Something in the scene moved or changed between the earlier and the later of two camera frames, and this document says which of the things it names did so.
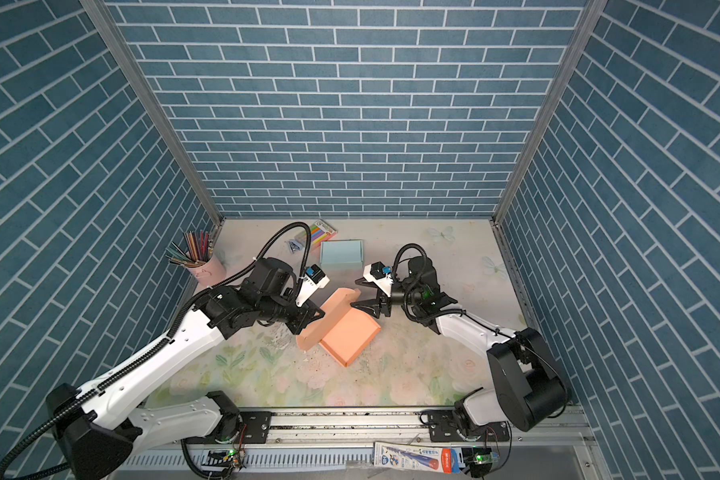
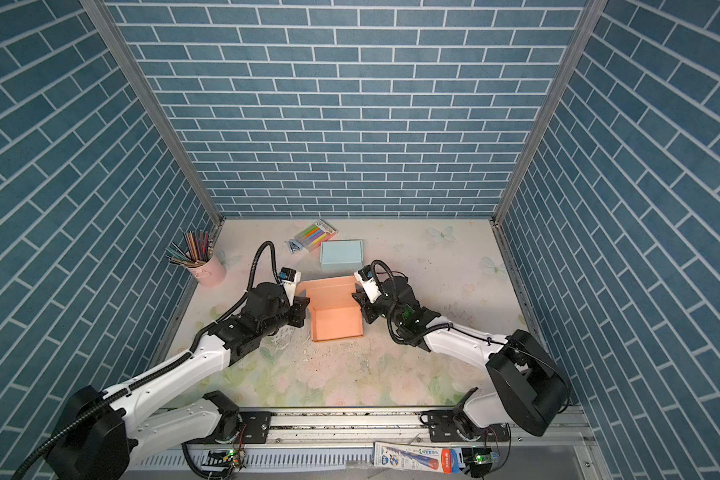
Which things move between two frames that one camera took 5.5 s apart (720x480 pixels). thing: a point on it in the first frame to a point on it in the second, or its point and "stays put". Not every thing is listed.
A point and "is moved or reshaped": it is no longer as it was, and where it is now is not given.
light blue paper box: (342, 255) stays put
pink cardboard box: (343, 331) is moved or reshaped
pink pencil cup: (211, 273) stays put
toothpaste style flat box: (417, 456) stays put
